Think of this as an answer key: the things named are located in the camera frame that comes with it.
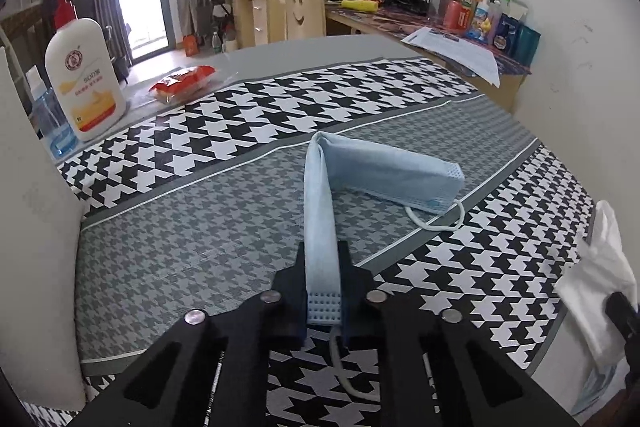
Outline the white lotion bottle red pump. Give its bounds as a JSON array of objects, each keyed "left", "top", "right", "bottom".
[{"left": 44, "top": 0, "right": 127, "bottom": 142}]

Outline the black white houndstooth mat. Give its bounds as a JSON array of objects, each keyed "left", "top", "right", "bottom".
[{"left": 55, "top": 54, "right": 608, "bottom": 427}]

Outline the white foam box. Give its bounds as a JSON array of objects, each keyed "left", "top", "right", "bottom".
[{"left": 0, "top": 44, "right": 86, "bottom": 413}]

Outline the stack of white papers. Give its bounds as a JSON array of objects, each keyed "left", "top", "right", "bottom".
[{"left": 401, "top": 27, "right": 501, "bottom": 88}]

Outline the light blue packet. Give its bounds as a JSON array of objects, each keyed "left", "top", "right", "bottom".
[{"left": 570, "top": 357, "right": 621, "bottom": 415}]

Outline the orange container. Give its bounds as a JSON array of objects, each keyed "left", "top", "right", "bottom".
[{"left": 444, "top": 0, "right": 463, "bottom": 31}]

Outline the teal bottle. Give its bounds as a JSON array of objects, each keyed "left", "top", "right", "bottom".
[{"left": 512, "top": 27, "right": 542, "bottom": 66}]

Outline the wooden chair with smiley face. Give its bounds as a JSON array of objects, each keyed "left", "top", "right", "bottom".
[{"left": 283, "top": 0, "right": 327, "bottom": 42}]

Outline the clear blue spray bottle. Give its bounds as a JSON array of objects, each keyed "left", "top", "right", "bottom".
[{"left": 31, "top": 87, "right": 77, "bottom": 158}]

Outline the dark blue bottle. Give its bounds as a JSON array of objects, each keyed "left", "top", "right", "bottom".
[{"left": 492, "top": 14, "right": 521, "bottom": 52}]

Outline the blue face mask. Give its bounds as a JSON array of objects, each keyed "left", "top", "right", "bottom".
[{"left": 302, "top": 132, "right": 467, "bottom": 403}]

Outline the red snack packet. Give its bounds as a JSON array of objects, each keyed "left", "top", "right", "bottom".
[{"left": 149, "top": 66, "right": 218, "bottom": 104}]

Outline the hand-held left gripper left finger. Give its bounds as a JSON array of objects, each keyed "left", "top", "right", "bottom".
[{"left": 67, "top": 241, "right": 313, "bottom": 427}]

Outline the wooden desk with printed mat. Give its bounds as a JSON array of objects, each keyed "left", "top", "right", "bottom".
[{"left": 325, "top": 2, "right": 533, "bottom": 114}]

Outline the wooden desk with drawers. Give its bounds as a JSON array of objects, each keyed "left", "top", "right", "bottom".
[{"left": 225, "top": 0, "right": 348, "bottom": 50}]

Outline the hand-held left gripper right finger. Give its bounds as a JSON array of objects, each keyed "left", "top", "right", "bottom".
[{"left": 336, "top": 241, "right": 581, "bottom": 427}]

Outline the white and green carton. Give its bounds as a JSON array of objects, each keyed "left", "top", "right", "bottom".
[{"left": 495, "top": 0, "right": 528, "bottom": 28}]

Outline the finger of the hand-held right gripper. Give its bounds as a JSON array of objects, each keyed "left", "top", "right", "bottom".
[{"left": 605, "top": 291, "right": 640, "bottom": 358}]

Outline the white bottle with yellow print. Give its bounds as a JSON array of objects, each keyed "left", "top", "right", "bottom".
[{"left": 470, "top": 0, "right": 493, "bottom": 40}]

